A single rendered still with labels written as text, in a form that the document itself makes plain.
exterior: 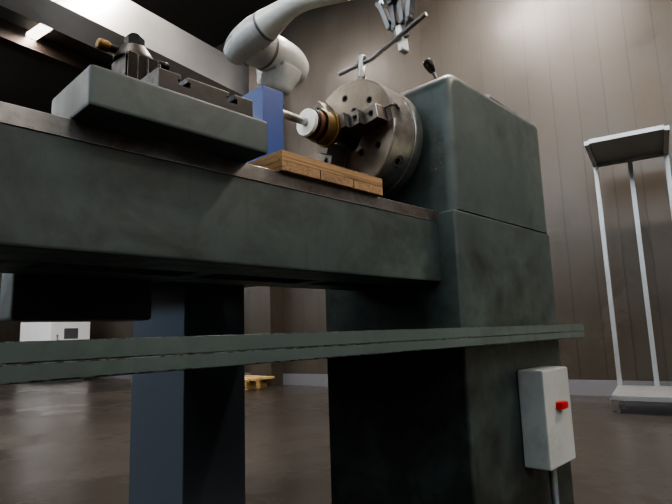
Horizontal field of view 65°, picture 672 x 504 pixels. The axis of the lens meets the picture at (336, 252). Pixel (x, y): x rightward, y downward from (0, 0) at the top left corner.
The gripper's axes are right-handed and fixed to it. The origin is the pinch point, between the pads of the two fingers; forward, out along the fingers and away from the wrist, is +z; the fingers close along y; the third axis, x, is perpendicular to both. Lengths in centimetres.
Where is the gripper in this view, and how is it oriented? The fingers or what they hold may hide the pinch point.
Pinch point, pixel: (402, 39)
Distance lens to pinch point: 149.5
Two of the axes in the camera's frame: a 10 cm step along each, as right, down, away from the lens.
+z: 1.1, 9.8, -1.5
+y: 7.3, -1.9, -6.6
